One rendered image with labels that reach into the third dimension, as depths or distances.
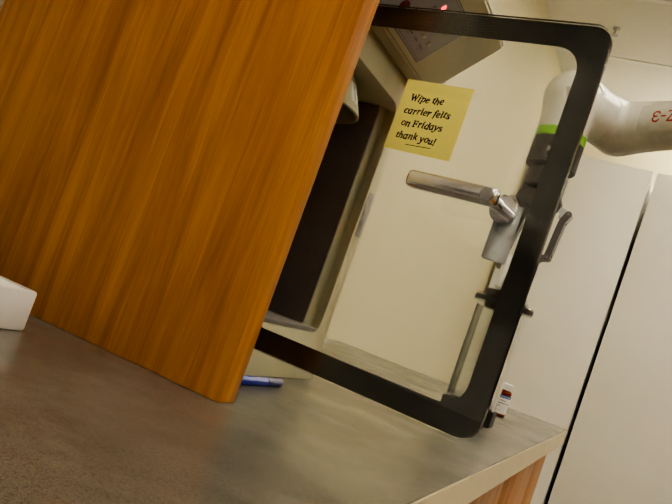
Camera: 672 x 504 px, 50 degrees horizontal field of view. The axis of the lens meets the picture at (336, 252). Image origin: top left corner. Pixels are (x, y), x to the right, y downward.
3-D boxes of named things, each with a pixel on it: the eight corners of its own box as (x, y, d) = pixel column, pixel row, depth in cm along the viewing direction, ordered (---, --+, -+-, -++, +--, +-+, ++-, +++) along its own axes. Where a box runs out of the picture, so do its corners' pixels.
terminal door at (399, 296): (225, 335, 79) (346, 3, 81) (476, 446, 63) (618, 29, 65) (221, 334, 78) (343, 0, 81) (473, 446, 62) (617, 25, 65)
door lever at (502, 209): (421, 204, 70) (430, 179, 70) (512, 227, 65) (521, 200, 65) (399, 187, 66) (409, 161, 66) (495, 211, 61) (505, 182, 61)
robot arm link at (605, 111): (541, 64, 136) (585, 56, 127) (585, 92, 142) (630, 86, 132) (518, 132, 136) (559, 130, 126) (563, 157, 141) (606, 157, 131)
